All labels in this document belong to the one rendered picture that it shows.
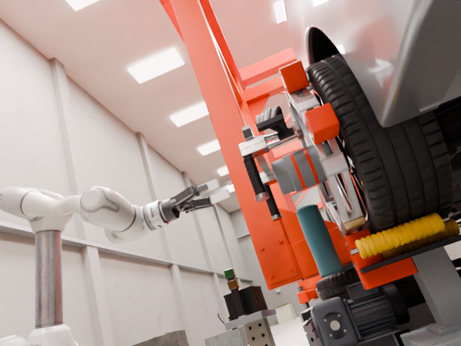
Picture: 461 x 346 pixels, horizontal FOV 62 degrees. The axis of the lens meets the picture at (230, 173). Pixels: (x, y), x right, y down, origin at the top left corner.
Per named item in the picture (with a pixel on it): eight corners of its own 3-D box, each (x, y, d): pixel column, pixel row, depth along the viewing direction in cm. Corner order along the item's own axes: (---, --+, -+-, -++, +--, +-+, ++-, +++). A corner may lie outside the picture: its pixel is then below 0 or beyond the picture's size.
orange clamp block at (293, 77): (310, 86, 127) (301, 60, 125) (288, 95, 128) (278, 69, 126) (306, 84, 134) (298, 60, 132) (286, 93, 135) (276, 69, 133)
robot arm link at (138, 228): (159, 236, 130) (140, 224, 119) (119, 252, 132) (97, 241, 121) (154, 209, 136) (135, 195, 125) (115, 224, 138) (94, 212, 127)
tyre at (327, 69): (421, 35, 93) (346, 40, 155) (328, 74, 96) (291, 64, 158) (477, 257, 111) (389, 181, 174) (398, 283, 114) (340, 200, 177)
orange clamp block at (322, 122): (339, 135, 110) (340, 122, 102) (313, 145, 111) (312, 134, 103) (330, 115, 113) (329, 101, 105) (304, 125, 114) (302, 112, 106)
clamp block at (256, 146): (267, 146, 123) (262, 132, 125) (241, 156, 124) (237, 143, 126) (269, 152, 128) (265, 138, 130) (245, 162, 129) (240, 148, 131)
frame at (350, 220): (371, 212, 102) (297, 55, 121) (347, 221, 102) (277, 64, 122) (359, 239, 152) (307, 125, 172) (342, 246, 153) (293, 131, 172)
